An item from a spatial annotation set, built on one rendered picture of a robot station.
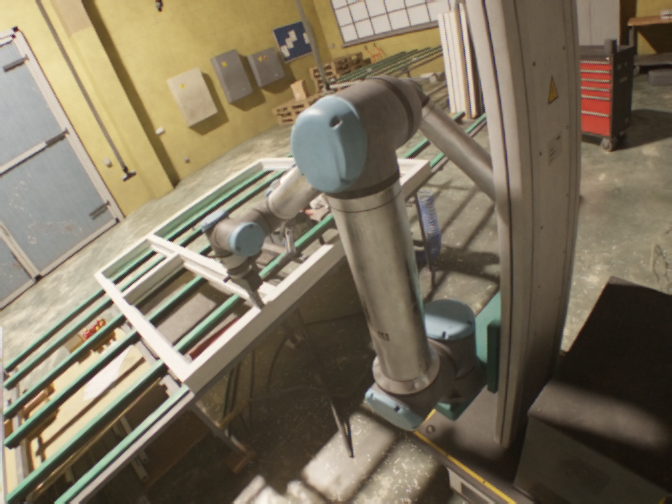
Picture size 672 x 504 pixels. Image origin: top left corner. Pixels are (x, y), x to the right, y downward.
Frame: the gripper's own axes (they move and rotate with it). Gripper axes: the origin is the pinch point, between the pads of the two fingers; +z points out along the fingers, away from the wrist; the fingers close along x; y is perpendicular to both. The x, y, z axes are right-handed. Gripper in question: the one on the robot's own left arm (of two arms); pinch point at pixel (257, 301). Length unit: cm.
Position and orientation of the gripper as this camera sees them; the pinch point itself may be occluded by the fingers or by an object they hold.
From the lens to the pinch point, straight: 124.9
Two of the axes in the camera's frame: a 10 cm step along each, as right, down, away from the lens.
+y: -6.5, 5.9, -4.7
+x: 6.9, 2.0, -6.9
